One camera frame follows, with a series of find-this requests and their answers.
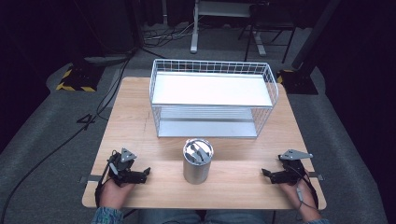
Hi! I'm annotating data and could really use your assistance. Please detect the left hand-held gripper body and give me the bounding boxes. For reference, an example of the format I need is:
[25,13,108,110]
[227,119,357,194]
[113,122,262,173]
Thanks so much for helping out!
[106,147,148,188]

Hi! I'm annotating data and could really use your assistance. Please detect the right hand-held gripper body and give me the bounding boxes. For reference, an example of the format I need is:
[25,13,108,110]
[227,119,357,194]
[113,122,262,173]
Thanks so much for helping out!
[274,148,314,185]

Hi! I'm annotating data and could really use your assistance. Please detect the person's right hand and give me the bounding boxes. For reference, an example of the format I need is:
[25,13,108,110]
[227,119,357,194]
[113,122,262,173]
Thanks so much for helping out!
[277,169,322,223]

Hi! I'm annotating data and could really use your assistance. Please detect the person's left hand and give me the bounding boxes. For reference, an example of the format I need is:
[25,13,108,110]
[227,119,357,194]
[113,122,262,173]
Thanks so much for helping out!
[98,178,136,210]

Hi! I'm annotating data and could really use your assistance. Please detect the grey tape strip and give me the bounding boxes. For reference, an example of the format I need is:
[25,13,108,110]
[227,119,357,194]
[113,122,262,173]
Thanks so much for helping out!
[307,171,325,182]
[78,175,104,184]

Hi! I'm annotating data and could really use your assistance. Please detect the silver metal cup with lid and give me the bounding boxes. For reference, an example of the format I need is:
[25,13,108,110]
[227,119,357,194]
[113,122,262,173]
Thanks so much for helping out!
[182,137,215,186]

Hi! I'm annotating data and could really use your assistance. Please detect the person's legs in jeans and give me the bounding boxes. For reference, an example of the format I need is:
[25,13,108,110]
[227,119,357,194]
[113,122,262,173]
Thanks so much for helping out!
[137,209,269,224]

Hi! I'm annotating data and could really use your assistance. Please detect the black yellow striped stand base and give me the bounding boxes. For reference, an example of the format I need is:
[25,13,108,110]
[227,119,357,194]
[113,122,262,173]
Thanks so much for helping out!
[276,68,319,95]
[55,61,106,93]

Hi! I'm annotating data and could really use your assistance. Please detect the black slanted stand pole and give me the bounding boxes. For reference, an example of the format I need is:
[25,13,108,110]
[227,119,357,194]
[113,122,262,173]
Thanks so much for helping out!
[290,0,342,71]

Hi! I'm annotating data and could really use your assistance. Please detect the black chair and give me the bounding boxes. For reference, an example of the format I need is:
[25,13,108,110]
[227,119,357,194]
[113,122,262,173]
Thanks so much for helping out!
[237,2,298,64]

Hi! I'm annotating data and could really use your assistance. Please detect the grey cable of right gripper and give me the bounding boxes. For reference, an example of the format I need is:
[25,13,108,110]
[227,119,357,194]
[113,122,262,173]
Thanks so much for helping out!
[295,186,319,213]

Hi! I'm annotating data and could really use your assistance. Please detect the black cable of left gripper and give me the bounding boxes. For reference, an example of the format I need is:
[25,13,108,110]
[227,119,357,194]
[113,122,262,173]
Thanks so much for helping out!
[94,150,119,209]

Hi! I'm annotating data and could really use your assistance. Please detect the long black floor cable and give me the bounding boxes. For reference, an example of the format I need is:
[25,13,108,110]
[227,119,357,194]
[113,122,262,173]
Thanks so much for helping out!
[0,55,134,222]

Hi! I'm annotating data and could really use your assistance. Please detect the white wire two-tier shelf rack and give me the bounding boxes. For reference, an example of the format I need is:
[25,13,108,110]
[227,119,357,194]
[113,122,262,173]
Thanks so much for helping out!
[148,58,280,139]

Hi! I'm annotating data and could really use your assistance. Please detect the bundle of floor cables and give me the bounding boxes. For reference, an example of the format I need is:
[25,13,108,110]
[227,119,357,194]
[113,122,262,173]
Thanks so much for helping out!
[143,18,200,42]

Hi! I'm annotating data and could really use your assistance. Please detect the white metal desk frame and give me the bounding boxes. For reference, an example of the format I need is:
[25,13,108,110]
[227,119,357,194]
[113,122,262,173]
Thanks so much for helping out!
[190,0,268,58]

